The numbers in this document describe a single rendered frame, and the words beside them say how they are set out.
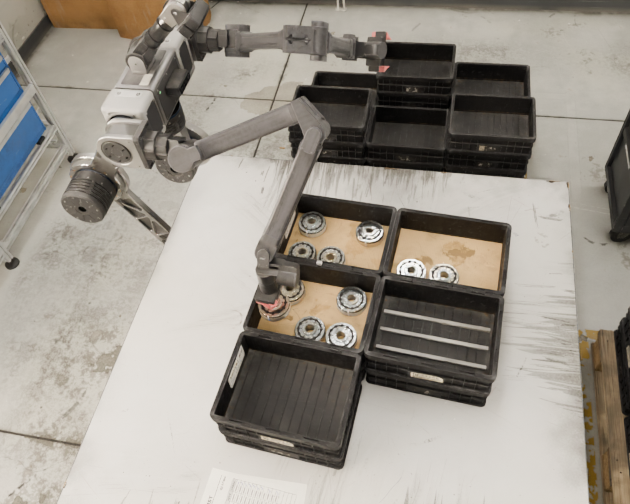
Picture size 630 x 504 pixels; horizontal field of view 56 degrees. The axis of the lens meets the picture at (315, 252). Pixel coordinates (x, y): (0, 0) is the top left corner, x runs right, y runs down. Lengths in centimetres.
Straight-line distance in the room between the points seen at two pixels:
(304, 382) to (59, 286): 192
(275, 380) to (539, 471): 85
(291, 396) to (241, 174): 114
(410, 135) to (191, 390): 180
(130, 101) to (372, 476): 133
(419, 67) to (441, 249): 153
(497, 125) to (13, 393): 272
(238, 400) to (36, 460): 137
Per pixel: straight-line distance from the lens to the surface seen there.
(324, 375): 195
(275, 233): 169
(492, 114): 324
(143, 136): 176
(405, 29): 466
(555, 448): 207
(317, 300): 208
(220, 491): 202
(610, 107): 419
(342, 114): 321
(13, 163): 372
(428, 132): 327
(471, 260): 219
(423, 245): 221
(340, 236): 223
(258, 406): 194
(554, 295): 232
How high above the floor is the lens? 260
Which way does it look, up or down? 54 degrees down
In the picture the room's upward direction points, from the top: 9 degrees counter-clockwise
